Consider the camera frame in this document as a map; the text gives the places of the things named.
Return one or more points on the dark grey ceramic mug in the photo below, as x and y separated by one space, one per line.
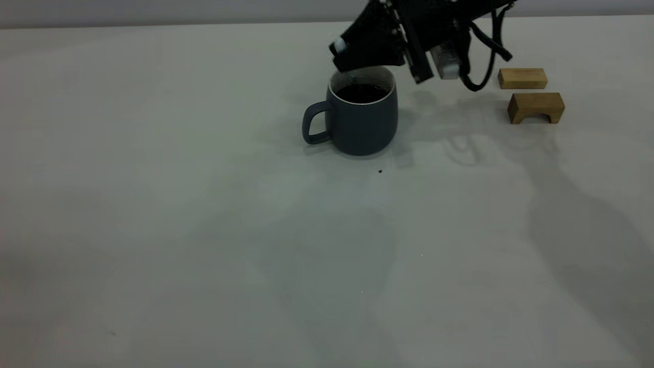
365 125

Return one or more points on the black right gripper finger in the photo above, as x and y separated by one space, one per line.
370 53
378 20

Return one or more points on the black right camera mount bar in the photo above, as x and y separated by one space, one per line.
418 51

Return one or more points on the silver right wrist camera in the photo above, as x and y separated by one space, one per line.
448 61

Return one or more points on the arched wooden block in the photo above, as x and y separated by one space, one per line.
534 102

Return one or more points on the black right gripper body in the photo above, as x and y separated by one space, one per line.
439 20

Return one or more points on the flat rectangular wooden block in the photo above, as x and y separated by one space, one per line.
522 78

